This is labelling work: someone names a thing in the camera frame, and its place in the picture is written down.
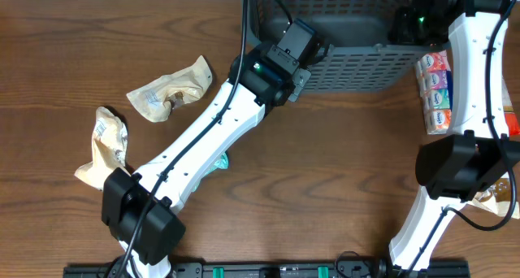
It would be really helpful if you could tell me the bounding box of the crumpled beige paper bag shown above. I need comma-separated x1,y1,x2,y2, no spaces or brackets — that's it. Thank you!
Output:
126,55,213,123
74,106,128,191

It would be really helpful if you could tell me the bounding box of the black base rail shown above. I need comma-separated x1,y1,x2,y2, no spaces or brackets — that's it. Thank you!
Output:
63,258,471,278

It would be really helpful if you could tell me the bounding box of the teal snack packet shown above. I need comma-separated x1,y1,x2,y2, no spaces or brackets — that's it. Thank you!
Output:
191,152,229,193

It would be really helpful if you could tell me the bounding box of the Kleenex tissue multipack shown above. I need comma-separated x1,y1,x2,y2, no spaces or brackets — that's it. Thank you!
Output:
414,50,452,135

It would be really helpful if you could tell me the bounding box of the crumpled beige paper bag lower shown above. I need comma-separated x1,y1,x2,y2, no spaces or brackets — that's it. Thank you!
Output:
74,106,128,191

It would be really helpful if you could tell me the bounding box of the crumpled beige paper bag upper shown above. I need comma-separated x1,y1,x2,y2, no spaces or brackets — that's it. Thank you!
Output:
126,55,213,123

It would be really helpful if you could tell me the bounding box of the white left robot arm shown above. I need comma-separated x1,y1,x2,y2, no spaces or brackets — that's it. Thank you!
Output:
102,19,323,277

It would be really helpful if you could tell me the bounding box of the spaghetti packet with red ends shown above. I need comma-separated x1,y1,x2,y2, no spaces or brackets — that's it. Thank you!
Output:
502,80,520,136

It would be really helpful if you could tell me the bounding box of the grey plastic lattice basket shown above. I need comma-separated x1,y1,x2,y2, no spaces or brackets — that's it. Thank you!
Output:
247,0,449,93

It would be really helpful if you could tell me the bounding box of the beige printed snack bag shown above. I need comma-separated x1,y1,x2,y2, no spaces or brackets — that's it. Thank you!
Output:
470,175,511,217

